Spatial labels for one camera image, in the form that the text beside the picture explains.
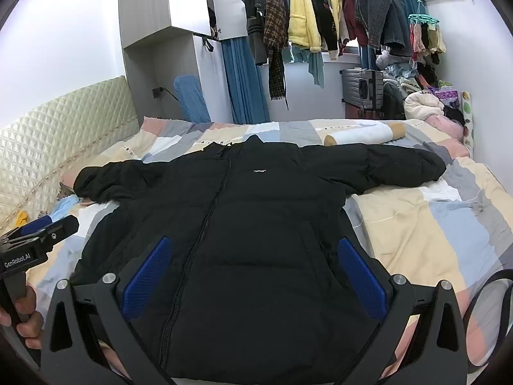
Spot cream fleece garment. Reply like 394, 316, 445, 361
404, 90, 445, 121

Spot cream quilted headboard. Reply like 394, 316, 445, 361
0, 75, 141, 229

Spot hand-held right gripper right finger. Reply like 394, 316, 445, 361
337, 237, 469, 385

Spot white grey wardrobe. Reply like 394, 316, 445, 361
119, 0, 247, 125

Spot blue ribbed cushion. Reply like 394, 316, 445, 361
173, 75, 212, 123

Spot pile of clothes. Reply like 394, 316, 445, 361
374, 48, 467, 129

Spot grey fuzzy jacket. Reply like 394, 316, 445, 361
339, 0, 393, 51

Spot dark red garment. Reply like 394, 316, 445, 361
342, 0, 369, 47

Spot green clip drying hanger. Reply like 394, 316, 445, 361
408, 0, 442, 25

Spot brown plaid scarf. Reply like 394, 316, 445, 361
260, 0, 290, 101

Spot white bolster pillow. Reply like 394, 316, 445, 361
324, 121, 406, 146

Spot teal hanging cloth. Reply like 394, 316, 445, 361
290, 46, 325, 89

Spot hanging small laundry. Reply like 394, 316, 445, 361
409, 20, 447, 65

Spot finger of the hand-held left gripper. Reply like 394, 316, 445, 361
38, 215, 80, 249
18, 214, 55, 236

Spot person's left hand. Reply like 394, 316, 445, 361
15, 284, 45, 350

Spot blue denim jeans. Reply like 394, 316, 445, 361
377, 0, 417, 59

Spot black hanging sweater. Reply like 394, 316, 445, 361
307, 0, 339, 61

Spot black puffer jacket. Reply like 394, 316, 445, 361
73, 134, 447, 380

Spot blue curtain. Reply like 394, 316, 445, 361
221, 38, 271, 125

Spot polka dot cushion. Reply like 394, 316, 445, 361
461, 91, 474, 157

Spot grey hard suitcase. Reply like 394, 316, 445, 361
341, 68, 387, 111

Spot yellow fleece jacket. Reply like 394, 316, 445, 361
288, 0, 322, 54

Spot pink pillow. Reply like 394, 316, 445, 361
425, 114, 471, 157

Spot light blue cloth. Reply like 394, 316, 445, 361
50, 194, 81, 221

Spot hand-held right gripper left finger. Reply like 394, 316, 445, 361
40, 236, 177, 385

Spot pastel patchwork bed sheet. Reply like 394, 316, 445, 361
24, 116, 513, 385

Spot black strap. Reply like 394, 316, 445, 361
467, 267, 513, 381

